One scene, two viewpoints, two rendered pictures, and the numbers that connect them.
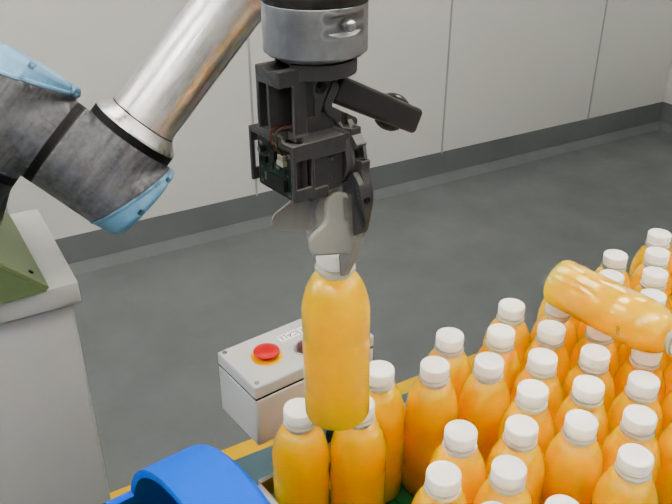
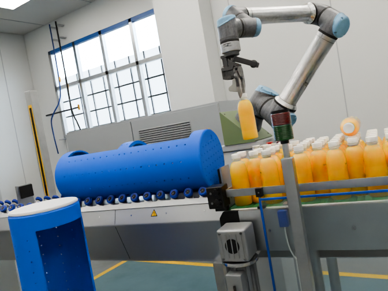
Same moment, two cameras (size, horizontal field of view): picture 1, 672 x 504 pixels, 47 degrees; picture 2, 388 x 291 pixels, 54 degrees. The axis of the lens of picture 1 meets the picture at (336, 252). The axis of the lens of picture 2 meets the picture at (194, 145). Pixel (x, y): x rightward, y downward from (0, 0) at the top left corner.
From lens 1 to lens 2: 1.58 m
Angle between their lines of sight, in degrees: 66
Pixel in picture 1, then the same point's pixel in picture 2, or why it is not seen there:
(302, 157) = (223, 70)
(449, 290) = not seen: outside the picture
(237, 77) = not seen: outside the picture
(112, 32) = not seen: outside the picture
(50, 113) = (264, 99)
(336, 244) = (234, 89)
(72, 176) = (265, 113)
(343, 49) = (226, 49)
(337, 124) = (234, 65)
